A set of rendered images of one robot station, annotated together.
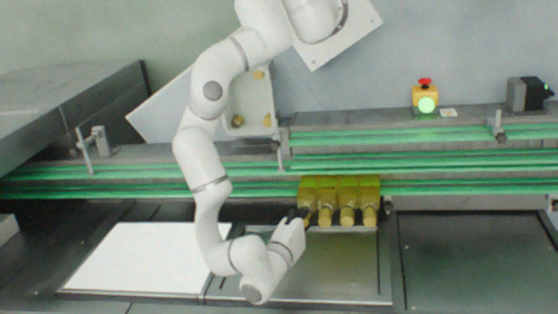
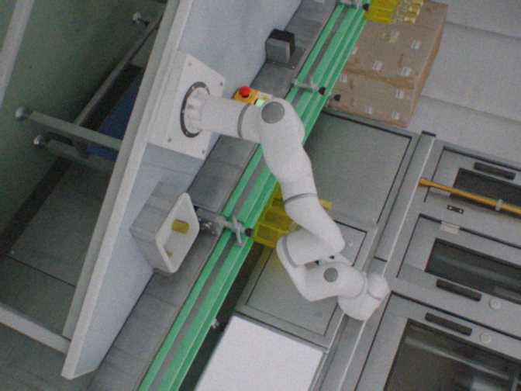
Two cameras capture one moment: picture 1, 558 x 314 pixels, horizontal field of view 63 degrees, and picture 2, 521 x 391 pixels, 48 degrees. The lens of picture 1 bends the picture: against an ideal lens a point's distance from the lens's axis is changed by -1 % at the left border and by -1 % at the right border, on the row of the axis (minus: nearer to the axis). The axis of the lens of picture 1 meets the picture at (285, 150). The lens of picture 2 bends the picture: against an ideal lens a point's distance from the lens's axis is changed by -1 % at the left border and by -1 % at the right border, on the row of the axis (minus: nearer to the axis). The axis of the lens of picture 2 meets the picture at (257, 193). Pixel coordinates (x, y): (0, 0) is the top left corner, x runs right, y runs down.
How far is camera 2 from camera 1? 1.55 m
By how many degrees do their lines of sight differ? 58
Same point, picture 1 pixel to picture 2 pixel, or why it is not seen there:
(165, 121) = (103, 333)
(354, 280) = (347, 241)
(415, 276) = (346, 205)
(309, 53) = (199, 148)
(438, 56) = (236, 65)
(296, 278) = not seen: hidden behind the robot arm
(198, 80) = (339, 238)
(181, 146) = (350, 282)
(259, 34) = (309, 174)
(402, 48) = not seen: hidden behind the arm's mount
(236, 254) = (381, 292)
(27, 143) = not seen: outside the picture
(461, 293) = (370, 188)
